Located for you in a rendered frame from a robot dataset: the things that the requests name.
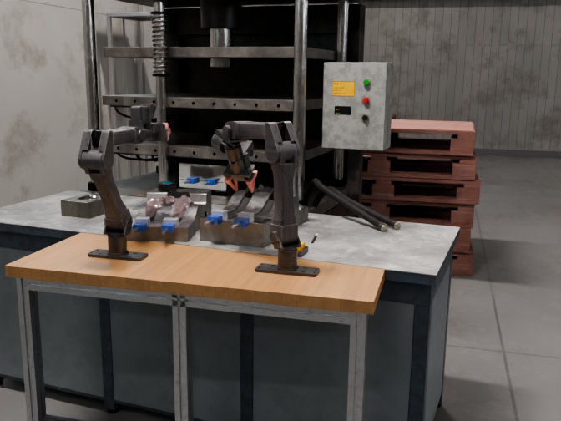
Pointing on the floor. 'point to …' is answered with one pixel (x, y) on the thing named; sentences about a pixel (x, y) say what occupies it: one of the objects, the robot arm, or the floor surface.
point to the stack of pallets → (427, 180)
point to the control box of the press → (357, 114)
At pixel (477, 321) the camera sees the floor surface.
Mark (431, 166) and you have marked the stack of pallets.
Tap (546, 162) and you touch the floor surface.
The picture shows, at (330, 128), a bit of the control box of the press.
